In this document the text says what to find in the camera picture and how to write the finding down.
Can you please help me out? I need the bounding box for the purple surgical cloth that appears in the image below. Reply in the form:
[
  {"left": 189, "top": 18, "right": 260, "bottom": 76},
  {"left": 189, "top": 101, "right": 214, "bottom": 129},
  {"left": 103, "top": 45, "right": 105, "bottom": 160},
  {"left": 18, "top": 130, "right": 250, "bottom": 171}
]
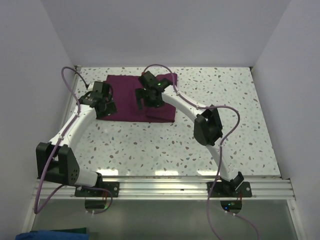
[{"left": 100, "top": 75, "right": 176, "bottom": 123}]

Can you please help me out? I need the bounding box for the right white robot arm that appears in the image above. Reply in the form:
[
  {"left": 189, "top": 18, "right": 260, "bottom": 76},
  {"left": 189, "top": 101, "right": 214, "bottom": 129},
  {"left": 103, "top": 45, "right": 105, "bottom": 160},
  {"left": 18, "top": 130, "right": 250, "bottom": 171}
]
[{"left": 135, "top": 71, "right": 244, "bottom": 197}]

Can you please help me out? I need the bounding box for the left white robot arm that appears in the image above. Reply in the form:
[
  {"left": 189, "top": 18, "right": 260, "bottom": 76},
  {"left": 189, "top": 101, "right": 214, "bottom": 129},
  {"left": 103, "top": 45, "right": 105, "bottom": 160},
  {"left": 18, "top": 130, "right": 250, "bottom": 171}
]
[{"left": 36, "top": 81, "right": 117, "bottom": 197}]

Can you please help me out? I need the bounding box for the green cloth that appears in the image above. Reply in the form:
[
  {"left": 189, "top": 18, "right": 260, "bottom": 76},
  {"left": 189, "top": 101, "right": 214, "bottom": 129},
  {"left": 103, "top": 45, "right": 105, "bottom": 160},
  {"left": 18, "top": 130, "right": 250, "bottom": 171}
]
[{"left": 30, "top": 227, "right": 88, "bottom": 234}]

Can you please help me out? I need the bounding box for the blue cloth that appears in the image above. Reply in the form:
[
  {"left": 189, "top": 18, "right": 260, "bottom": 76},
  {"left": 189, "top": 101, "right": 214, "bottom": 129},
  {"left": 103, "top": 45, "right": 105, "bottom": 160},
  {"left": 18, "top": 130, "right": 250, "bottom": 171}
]
[{"left": 15, "top": 230, "right": 90, "bottom": 240}]

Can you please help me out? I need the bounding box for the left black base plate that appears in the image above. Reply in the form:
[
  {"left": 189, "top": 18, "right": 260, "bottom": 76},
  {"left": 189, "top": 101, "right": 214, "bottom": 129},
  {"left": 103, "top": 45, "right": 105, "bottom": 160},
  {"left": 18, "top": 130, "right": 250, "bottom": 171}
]
[{"left": 74, "top": 181, "right": 120, "bottom": 198}]

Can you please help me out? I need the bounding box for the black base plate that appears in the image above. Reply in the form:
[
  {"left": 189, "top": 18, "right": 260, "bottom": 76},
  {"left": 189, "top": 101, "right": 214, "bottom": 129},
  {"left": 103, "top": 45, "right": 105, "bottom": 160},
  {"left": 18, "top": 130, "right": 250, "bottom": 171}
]
[
  {"left": 74, "top": 181, "right": 120, "bottom": 198},
  {"left": 206, "top": 178, "right": 253, "bottom": 198}
]

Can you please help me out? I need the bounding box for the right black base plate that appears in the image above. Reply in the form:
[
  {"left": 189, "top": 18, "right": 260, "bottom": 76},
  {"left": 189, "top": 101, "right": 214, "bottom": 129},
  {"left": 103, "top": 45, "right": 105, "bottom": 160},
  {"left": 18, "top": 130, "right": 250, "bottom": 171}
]
[{"left": 206, "top": 178, "right": 253, "bottom": 198}]

